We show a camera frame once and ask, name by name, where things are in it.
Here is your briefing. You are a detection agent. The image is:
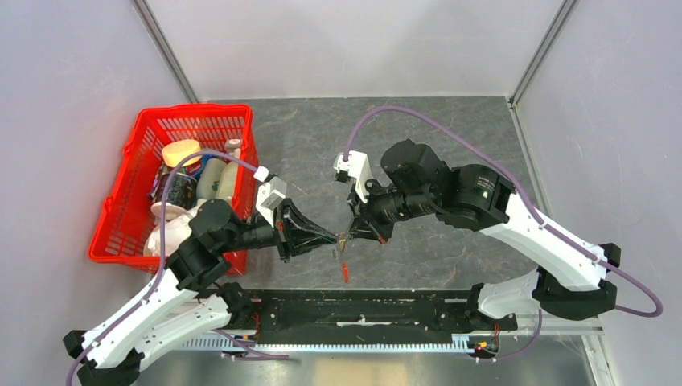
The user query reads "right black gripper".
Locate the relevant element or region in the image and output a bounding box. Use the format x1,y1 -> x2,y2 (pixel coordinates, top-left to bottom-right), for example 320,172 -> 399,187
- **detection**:
345,174 -> 438,244

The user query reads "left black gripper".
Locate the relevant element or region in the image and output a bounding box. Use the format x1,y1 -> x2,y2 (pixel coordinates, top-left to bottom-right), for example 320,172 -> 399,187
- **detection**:
219,197 -> 338,262

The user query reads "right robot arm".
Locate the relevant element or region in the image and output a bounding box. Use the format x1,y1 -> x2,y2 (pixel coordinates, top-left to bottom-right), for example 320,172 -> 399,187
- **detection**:
334,139 -> 620,329

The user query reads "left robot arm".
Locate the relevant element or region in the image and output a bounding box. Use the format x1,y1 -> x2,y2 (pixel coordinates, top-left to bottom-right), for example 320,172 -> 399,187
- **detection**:
63,199 -> 385,385

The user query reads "cream bottle with pink cap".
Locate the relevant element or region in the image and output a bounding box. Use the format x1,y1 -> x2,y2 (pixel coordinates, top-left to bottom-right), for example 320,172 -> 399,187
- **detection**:
215,139 -> 243,203

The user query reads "pale green bottle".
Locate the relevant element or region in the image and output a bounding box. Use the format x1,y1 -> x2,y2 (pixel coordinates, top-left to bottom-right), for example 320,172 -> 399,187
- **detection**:
196,158 -> 227,200

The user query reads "jar with yellow lid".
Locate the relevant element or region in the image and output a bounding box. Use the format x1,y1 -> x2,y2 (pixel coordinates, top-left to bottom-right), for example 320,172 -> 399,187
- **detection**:
150,139 -> 204,218

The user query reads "white pink round container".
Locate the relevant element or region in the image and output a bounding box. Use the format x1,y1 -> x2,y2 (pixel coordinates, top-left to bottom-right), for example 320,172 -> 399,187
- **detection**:
142,199 -> 207,257

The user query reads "red plastic basket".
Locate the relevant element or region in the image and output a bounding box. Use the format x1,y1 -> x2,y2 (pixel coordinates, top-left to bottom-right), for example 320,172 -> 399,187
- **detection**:
88,103 -> 260,277

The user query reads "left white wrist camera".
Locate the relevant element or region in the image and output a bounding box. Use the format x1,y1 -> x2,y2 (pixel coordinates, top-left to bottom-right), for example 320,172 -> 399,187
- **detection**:
254,166 -> 287,227

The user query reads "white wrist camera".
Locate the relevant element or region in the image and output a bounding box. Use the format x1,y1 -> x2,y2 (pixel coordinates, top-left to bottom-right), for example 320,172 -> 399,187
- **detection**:
333,150 -> 373,203
254,166 -> 287,227

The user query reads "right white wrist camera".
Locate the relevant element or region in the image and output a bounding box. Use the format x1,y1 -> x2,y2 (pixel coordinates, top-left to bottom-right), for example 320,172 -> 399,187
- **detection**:
333,150 -> 373,203

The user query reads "aluminium toothed cable duct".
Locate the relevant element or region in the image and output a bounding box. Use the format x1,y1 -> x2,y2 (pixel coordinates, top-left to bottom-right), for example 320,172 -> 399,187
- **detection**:
176,333 -> 475,355

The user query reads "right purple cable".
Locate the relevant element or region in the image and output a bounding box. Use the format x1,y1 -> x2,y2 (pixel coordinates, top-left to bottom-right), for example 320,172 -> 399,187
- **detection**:
343,105 -> 664,318

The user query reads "purple cable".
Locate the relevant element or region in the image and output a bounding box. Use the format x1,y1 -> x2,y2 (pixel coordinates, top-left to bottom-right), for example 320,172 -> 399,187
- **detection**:
64,149 -> 268,386
343,105 -> 664,318

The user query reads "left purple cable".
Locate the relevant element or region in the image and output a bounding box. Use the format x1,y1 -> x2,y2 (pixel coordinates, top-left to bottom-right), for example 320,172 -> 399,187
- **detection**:
64,149 -> 268,386

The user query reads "left aluminium corner post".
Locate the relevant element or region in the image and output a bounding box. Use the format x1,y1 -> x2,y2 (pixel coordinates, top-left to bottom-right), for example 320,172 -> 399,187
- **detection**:
130,0 -> 200,103

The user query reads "aluminium corner post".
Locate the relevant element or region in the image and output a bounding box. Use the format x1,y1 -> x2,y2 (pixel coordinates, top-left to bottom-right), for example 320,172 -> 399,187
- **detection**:
507,0 -> 579,109
130,0 -> 200,103

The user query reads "right aluminium corner post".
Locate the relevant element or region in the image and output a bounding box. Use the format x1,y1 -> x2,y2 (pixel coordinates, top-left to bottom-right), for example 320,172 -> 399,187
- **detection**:
507,0 -> 579,109

